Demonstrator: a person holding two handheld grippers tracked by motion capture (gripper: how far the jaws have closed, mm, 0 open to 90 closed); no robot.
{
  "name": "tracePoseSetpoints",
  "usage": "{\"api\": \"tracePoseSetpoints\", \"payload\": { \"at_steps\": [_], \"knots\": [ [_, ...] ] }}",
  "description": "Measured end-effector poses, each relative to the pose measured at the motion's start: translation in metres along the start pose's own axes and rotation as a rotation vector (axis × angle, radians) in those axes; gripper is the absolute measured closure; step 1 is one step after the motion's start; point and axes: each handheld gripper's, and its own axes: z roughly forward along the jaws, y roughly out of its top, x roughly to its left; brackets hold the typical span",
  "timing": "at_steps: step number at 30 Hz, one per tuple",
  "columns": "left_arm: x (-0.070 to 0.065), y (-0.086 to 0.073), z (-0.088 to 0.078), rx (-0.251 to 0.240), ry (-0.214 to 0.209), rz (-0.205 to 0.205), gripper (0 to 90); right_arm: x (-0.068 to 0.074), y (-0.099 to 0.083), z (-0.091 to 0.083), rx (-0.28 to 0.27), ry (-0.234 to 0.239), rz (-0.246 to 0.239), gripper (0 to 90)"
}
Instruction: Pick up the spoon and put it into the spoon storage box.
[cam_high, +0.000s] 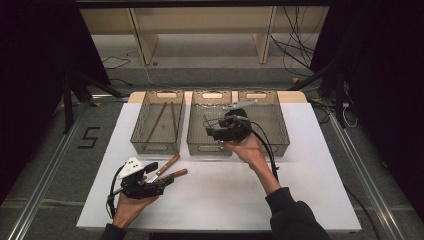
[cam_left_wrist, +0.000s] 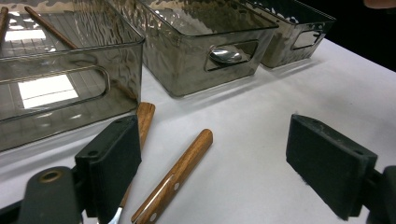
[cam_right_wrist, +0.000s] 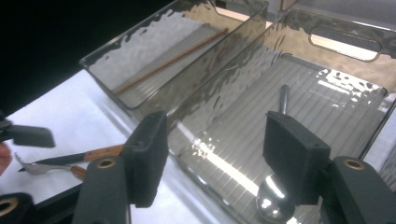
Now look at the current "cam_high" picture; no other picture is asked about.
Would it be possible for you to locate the wooden handled knife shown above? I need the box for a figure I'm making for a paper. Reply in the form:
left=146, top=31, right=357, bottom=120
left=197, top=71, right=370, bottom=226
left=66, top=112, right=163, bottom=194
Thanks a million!
left=146, top=153, right=181, bottom=184

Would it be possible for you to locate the hand-held gripper cable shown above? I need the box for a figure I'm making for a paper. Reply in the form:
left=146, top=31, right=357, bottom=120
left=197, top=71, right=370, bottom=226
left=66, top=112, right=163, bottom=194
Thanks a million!
left=246, top=120, right=280, bottom=183
left=106, top=165, right=126, bottom=220

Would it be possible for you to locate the white plug with cable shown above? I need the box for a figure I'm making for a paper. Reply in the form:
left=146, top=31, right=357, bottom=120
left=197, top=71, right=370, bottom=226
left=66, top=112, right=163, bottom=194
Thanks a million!
left=341, top=101, right=359, bottom=129

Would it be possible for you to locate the person's left hand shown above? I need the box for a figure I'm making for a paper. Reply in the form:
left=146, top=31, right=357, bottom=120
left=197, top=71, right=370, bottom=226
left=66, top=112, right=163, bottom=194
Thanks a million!
left=113, top=192, right=160, bottom=230

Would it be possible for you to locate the smoky clear plastic bin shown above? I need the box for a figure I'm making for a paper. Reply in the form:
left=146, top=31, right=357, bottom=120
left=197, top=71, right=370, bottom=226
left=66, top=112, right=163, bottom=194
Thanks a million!
left=186, top=89, right=235, bottom=157
left=237, top=89, right=291, bottom=158
left=130, top=89, right=186, bottom=155

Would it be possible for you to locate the black stand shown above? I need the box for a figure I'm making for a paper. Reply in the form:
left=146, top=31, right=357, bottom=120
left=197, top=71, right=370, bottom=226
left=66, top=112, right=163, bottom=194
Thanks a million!
left=289, top=61, right=348, bottom=129
left=61, top=64, right=125, bottom=134

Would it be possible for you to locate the black floor cable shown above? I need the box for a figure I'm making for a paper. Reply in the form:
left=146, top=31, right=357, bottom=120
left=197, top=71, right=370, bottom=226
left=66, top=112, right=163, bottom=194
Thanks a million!
left=344, top=185, right=382, bottom=240

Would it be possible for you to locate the right hand-held gripper cable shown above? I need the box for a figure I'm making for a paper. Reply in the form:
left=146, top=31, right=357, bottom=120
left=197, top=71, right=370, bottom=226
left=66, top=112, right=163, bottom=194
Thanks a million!
left=246, top=120, right=280, bottom=183

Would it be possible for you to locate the white table cover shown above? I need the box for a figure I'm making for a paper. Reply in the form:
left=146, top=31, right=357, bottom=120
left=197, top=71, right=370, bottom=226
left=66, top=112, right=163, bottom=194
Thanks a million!
left=75, top=102, right=363, bottom=233

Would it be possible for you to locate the left hand-held gripper cable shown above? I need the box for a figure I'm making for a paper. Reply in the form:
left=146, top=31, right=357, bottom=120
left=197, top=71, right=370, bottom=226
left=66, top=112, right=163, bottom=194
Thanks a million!
left=106, top=165, right=126, bottom=220

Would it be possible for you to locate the black cable bundle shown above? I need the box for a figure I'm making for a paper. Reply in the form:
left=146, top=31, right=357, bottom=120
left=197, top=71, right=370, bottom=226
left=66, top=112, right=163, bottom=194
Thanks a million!
left=270, top=5, right=321, bottom=78

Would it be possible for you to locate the brown chopstick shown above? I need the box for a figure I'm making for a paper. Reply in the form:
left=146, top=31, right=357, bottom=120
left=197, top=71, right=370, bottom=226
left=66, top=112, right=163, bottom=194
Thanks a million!
left=145, top=101, right=168, bottom=144
left=170, top=101, right=179, bottom=135

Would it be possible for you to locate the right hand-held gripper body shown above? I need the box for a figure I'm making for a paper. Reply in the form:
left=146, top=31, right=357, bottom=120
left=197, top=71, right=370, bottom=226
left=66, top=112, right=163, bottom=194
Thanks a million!
left=217, top=100, right=260, bottom=142

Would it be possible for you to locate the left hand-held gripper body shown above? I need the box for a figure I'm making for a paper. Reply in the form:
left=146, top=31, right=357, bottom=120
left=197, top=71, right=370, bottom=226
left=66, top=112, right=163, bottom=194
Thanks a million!
left=118, top=157, right=165, bottom=200

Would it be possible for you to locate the aluminium floor rail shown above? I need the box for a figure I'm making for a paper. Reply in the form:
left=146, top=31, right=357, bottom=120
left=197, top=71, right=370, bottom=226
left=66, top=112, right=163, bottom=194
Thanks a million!
left=91, top=94, right=130, bottom=102
left=327, top=111, right=406, bottom=240
left=5, top=101, right=91, bottom=240

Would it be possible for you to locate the black frame bar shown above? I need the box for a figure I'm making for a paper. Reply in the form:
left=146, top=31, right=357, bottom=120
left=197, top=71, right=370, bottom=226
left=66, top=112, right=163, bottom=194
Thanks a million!
left=74, top=0, right=332, bottom=9

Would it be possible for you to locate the person's right hand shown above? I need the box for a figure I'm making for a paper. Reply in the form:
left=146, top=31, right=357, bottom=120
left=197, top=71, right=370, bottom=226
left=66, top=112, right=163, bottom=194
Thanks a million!
left=220, top=134, right=267, bottom=170

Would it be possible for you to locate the dark curtain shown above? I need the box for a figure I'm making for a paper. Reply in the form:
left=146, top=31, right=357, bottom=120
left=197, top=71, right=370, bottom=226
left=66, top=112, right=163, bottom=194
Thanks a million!
left=309, top=0, right=424, bottom=221
left=0, top=0, right=111, bottom=205

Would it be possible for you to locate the light wooden shelf unit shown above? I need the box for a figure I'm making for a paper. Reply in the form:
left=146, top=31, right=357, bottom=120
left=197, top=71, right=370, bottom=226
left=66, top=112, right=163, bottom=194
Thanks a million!
left=79, top=6, right=331, bottom=66

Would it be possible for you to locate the metal spoon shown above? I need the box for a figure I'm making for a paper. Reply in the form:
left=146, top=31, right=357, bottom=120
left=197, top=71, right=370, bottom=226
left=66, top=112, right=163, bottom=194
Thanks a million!
left=202, top=114, right=224, bottom=130

